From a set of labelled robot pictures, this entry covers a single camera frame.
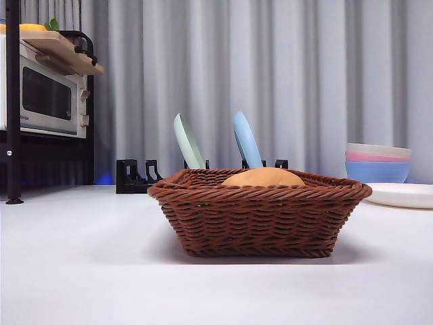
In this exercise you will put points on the grey curtain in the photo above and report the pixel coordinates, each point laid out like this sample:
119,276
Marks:
304,67

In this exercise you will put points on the pale green plate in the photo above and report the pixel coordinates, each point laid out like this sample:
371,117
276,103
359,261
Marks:
188,145

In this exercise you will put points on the blue bowl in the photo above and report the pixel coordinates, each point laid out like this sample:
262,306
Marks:
376,172

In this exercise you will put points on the light blue plate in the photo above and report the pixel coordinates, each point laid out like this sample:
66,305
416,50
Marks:
247,142

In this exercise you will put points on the pink bowl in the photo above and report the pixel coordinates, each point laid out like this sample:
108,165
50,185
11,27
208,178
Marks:
366,157

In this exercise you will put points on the green toy leaf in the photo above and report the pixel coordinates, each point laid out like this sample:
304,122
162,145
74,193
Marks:
52,24

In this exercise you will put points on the brown wicker basket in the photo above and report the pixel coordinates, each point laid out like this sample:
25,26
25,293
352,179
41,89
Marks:
257,220

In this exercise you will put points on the wooden cutting board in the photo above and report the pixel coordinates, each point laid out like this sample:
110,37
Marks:
51,44

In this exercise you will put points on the tan potato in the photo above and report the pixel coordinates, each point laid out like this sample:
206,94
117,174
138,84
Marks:
264,177

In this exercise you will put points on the white plate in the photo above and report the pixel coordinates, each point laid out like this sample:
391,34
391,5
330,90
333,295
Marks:
402,194

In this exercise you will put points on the yellow toy fruit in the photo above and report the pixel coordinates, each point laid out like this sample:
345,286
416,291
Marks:
32,27

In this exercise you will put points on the white toaster oven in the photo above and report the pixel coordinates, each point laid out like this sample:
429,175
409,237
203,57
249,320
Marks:
78,111

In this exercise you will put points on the black metal shelf frame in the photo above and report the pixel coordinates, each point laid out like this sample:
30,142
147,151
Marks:
13,101

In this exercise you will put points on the black dish rack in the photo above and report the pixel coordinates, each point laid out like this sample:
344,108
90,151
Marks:
132,183

